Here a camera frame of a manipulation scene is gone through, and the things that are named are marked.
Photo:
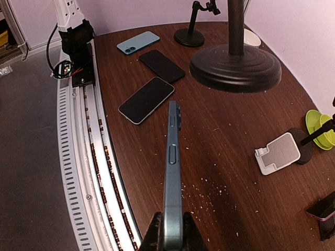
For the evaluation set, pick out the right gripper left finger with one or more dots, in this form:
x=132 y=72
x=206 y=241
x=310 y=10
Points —
x=154 y=236

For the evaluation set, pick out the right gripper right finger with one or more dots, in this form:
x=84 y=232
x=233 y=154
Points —
x=192 y=239

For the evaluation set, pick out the teal phone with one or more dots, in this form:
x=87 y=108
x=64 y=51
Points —
x=172 y=230
x=137 y=42

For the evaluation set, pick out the white phone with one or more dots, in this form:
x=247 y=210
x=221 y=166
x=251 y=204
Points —
x=146 y=100

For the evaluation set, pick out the black phone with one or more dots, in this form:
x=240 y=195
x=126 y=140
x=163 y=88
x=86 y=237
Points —
x=162 y=66

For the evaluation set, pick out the teal phone front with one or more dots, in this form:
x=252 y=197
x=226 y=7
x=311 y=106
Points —
x=137 y=42

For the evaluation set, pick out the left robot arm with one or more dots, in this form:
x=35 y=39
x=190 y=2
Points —
x=75 y=31

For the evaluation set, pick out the white folding phone stand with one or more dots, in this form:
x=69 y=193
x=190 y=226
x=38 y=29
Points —
x=278 y=154

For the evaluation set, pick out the black wedge phone stand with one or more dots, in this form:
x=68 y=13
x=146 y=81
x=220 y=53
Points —
x=326 y=229

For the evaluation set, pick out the pink phone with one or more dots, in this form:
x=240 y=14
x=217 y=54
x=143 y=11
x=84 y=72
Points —
x=323 y=209

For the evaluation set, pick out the green bowl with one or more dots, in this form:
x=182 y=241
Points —
x=325 y=124

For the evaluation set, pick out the green plate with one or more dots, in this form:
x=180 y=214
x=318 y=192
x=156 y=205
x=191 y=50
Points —
x=314 y=121

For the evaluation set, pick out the white bowl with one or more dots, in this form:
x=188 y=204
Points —
x=251 y=39

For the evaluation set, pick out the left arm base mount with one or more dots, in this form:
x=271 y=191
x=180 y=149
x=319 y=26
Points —
x=80 y=76

